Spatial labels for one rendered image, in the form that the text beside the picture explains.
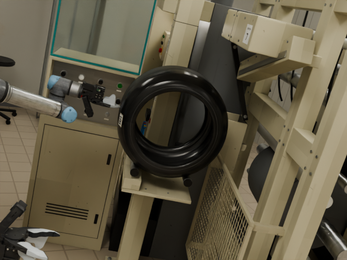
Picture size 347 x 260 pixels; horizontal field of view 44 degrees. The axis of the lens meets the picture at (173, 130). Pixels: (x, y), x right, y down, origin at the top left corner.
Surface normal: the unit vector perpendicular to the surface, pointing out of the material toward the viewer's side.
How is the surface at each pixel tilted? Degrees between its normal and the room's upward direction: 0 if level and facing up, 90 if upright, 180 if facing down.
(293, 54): 72
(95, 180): 90
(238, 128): 90
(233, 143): 90
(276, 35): 90
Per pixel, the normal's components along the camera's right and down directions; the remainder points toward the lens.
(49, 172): 0.07, 0.31
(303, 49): 0.14, 0.00
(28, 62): 0.44, 0.37
